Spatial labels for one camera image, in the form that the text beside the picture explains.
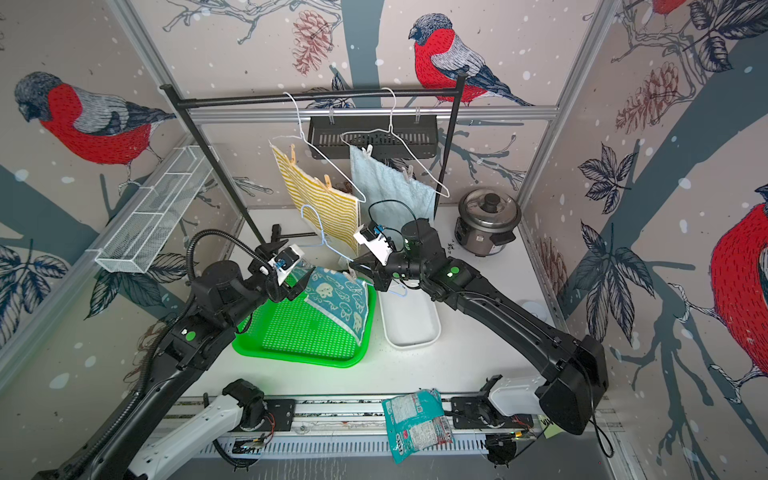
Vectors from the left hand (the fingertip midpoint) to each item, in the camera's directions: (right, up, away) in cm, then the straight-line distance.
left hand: (299, 246), depth 66 cm
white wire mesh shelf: (-43, +2, +7) cm, 43 cm away
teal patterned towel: (+7, -17, +18) cm, 26 cm away
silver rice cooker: (+52, +8, +28) cm, 59 cm away
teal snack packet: (+27, -42, +3) cm, 50 cm away
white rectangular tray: (+27, -23, +23) cm, 42 cm away
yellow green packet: (+60, -45, +5) cm, 75 cm away
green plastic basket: (-9, -27, +21) cm, 35 cm away
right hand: (+13, -3, +1) cm, 13 cm away
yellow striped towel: (+4, +8, +16) cm, 18 cm away
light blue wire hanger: (+8, 0, 0) cm, 8 cm away
